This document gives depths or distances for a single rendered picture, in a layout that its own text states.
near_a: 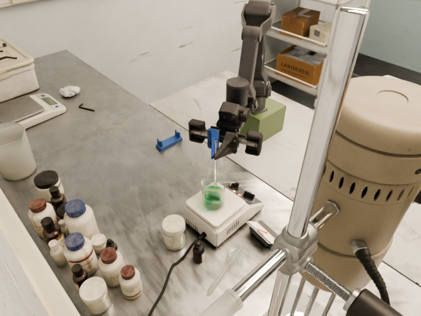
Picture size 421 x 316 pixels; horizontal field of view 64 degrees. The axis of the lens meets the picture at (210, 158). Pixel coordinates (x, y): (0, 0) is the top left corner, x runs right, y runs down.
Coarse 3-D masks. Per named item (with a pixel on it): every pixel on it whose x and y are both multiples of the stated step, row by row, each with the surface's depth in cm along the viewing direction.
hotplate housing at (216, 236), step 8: (184, 208) 92; (248, 208) 92; (256, 208) 96; (184, 216) 94; (192, 216) 90; (232, 216) 89; (240, 216) 90; (248, 216) 94; (192, 224) 92; (200, 224) 89; (208, 224) 87; (224, 224) 87; (232, 224) 89; (240, 224) 93; (200, 232) 91; (208, 232) 88; (216, 232) 85; (224, 232) 88; (232, 232) 91; (208, 240) 90; (216, 240) 87; (224, 240) 91
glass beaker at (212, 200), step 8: (208, 176) 87; (208, 184) 89; (224, 184) 87; (208, 192) 83; (216, 192) 83; (224, 192) 86; (208, 200) 85; (216, 200) 85; (224, 200) 88; (208, 208) 87; (216, 208) 87
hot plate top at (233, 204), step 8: (200, 192) 93; (232, 192) 93; (192, 200) 91; (200, 200) 91; (232, 200) 91; (240, 200) 91; (192, 208) 89; (200, 208) 89; (224, 208) 89; (232, 208) 89; (240, 208) 89; (200, 216) 87; (208, 216) 87; (216, 216) 87; (224, 216) 87; (216, 224) 85
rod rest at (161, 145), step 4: (176, 132) 125; (172, 136) 126; (176, 136) 126; (180, 136) 126; (164, 140) 124; (168, 140) 124; (172, 140) 124; (176, 140) 124; (156, 144) 122; (160, 144) 120; (164, 144) 122; (168, 144) 122; (172, 144) 123; (160, 148) 121; (164, 148) 121
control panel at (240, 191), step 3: (228, 183) 102; (228, 186) 100; (231, 189) 98; (240, 189) 101; (243, 189) 102; (234, 192) 97; (237, 192) 98; (240, 192) 98; (243, 192) 99; (237, 195) 96; (243, 198) 95; (255, 198) 99; (246, 201) 94; (249, 201) 95; (252, 201) 96; (255, 201) 96; (258, 201) 97; (261, 201) 98; (249, 204) 93
